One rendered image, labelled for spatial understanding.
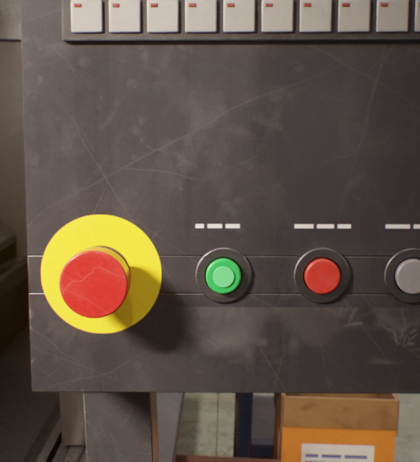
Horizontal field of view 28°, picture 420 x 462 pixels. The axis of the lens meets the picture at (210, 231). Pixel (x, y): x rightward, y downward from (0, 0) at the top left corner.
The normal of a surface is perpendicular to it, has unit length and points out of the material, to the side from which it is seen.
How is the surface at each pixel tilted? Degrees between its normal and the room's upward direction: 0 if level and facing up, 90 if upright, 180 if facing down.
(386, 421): 90
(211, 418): 0
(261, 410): 0
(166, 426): 31
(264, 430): 0
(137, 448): 90
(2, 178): 90
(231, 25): 90
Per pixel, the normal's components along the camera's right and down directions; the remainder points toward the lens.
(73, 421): -0.02, 0.14
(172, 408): 0.55, -0.83
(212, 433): 0.04, -0.99
